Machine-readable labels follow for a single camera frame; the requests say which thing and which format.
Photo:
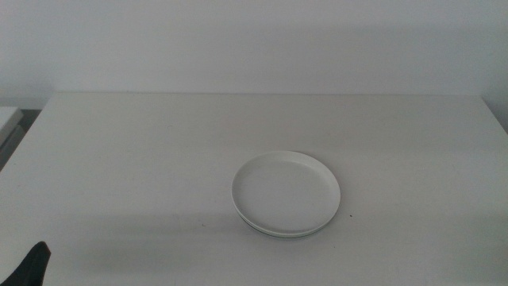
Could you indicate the white shallow plastic bowl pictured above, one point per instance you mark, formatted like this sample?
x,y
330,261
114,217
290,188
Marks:
x,y
285,192

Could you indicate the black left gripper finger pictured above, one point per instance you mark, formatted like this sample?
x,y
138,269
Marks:
x,y
28,270

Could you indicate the pale shallow plastic bowl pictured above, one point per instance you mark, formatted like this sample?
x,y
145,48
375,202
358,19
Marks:
x,y
248,222

